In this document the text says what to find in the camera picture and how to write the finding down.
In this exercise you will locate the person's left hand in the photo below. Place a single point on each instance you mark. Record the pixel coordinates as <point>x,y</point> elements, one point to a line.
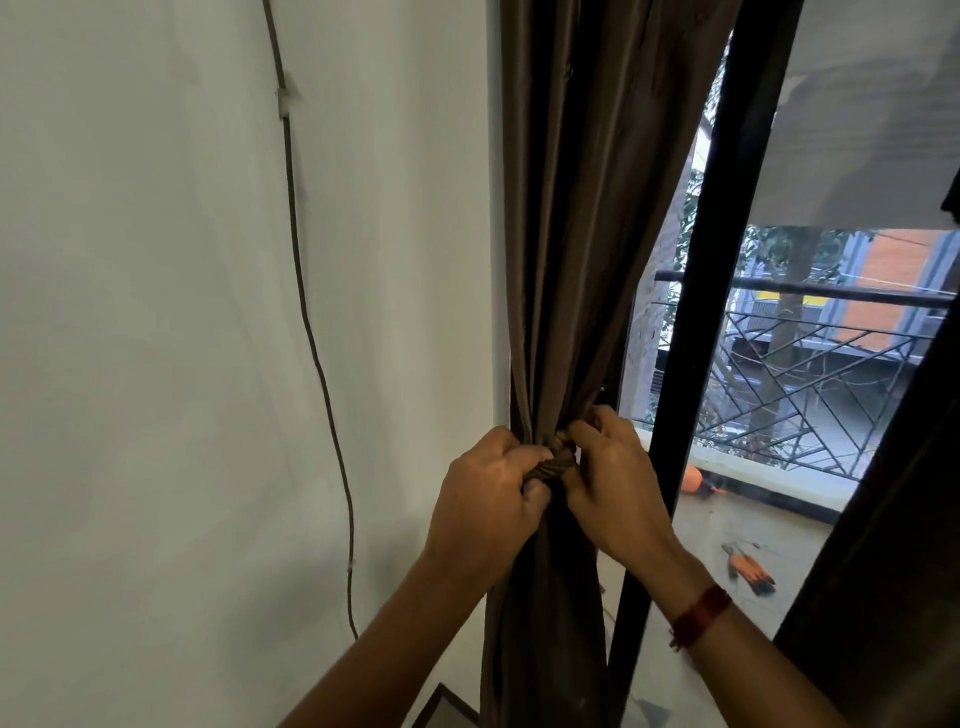
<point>484,510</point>

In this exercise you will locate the person's right hand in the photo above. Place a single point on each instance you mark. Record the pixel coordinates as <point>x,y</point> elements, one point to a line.
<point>622,495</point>

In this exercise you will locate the dark brown satin curtain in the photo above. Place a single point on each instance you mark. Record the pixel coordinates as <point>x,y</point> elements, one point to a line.
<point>585,187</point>
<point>885,562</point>

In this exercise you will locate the person's left forearm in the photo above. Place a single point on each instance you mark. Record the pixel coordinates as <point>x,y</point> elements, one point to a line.
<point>390,652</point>

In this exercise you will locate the red wrist thread band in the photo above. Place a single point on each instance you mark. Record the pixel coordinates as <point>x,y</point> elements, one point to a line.
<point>701,616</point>

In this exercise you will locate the orange work glove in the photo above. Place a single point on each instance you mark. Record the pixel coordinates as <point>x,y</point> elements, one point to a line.
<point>750,571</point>

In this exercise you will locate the black framed board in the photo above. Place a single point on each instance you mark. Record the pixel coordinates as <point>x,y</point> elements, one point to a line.
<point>442,712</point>

